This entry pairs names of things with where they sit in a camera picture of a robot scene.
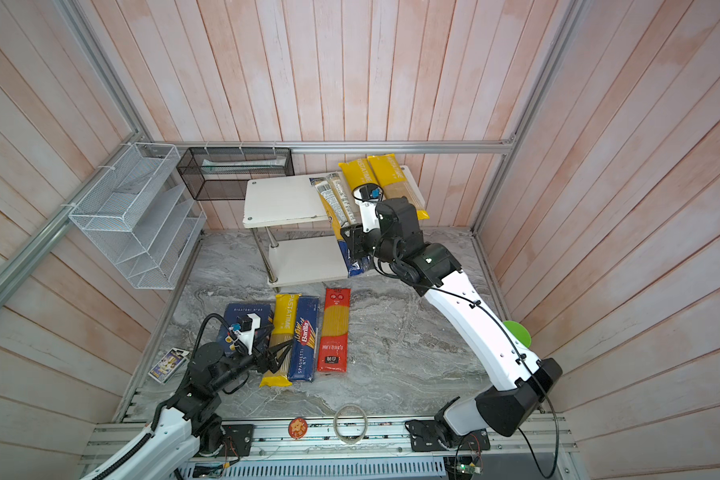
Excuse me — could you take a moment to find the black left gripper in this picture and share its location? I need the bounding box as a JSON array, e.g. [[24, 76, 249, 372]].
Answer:
[[211, 339, 294, 393]]

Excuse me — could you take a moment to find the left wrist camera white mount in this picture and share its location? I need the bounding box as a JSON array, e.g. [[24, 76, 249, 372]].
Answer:
[[230, 313, 261, 355]]

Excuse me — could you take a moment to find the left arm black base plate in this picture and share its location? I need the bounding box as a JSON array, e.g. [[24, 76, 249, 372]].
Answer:
[[201, 414, 255, 464]]

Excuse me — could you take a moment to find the clear tape roll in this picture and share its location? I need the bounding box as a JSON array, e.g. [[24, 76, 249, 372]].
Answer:
[[332, 404, 369, 446]]

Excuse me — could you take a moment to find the red spaghetti bag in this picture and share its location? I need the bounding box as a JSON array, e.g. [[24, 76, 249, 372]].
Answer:
[[317, 288, 351, 373]]

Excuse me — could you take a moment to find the green plastic goblet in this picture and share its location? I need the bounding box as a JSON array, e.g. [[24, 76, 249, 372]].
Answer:
[[503, 321, 532, 349]]

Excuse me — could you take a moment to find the red round sticker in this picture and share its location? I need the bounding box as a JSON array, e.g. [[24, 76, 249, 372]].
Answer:
[[288, 417, 308, 440]]

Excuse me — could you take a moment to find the white two-tier shelf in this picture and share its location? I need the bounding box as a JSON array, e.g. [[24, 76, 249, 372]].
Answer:
[[242, 166, 427, 289]]

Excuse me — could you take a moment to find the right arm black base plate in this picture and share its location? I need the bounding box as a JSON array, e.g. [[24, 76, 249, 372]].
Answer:
[[404, 397, 491, 453]]

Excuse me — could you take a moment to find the small card pack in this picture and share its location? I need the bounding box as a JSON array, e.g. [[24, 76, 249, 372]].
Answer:
[[148, 348, 190, 384]]

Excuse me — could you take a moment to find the white wire mesh rack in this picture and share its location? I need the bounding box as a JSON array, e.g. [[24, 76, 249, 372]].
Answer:
[[70, 143, 206, 290]]

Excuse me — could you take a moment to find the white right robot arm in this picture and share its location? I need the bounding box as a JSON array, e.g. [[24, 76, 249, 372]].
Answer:
[[341, 198, 562, 437]]

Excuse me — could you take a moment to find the yellow pasta bag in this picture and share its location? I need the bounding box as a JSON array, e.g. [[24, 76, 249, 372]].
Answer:
[[367, 154, 430, 220], [339, 159, 383, 202], [259, 294, 300, 387]]

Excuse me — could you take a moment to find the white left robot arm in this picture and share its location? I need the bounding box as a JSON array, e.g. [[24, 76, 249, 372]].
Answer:
[[87, 339, 291, 479]]

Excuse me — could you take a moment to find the clear blue spaghetti bag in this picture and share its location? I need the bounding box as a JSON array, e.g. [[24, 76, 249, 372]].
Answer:
[[310, 172, 370, 277]]

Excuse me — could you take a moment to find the blue Barilla spaghetti box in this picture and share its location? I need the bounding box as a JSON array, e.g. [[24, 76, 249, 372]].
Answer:
[[287, 296, 320, 382]]

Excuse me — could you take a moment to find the dark blue pasta box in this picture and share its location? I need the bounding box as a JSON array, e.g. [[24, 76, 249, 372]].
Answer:
[[216, 303, 274, 357]]

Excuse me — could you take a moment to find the black mesh basket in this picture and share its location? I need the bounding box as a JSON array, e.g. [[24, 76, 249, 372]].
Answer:
[[177, 146, 294, 201]]

